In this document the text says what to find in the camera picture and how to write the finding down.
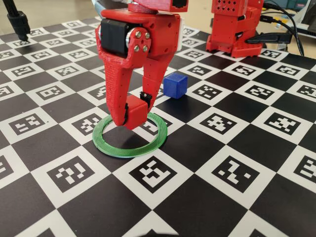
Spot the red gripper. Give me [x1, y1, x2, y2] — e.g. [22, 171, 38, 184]
[95, 9, 182, 127]

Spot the red cube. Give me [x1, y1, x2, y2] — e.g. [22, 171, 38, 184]
[124, 95, 149, 130]

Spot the blue cube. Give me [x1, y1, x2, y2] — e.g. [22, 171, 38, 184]
[162, 72, 189, 100]

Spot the red lattice robot base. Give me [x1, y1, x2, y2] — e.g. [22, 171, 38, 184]
[206, 34, 263, 59]

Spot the black tripod leg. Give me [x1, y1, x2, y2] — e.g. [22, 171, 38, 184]
[2, 0, 32, 41]

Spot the black white marker board mat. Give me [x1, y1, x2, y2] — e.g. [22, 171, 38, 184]
[0, 13, 316, 237]

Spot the black flat plug connector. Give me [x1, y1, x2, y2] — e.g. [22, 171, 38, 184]
[246, 33, 293, 45]

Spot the black usb plug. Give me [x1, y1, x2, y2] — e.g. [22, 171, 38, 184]
[260, 15, 283, 24]

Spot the silver laptop computer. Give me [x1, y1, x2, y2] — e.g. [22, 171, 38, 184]
[294, 0, 316, 37]

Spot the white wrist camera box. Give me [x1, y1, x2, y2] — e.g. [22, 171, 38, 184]
[179, 17, 186, 51]

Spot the green flat ring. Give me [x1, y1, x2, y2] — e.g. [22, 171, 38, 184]
[92, 109, 169, 159]

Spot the thick black cable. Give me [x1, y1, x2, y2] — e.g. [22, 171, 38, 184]
[263, 1, 306, 56]

